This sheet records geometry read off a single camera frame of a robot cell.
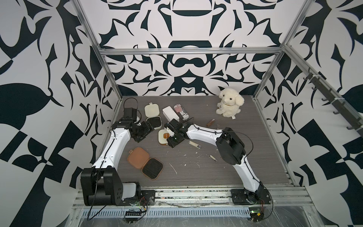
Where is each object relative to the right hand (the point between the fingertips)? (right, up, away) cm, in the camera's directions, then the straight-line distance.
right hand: (170, 139), depth 94 cm
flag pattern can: (+7, +18, +11) cm, 22 cm away
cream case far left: (-15, +17, +14) cm, 27 cm away
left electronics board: (-17, -33, -22) cm, 43 cm away
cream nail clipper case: (-5, +2, 0) cm, 6 cm away
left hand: (-12, +8, -10) cm, 18 cm away
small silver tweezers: (+32, +8, +7) cm, 34 cm away
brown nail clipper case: (-10, -14, -11) cm, 21 cm away
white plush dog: (+40, +25, 0) cm, 47 cm away
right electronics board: (+44, -32, -24) cm, 59 cm away
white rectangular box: (-1, +16, +9) cm, 19 cm away
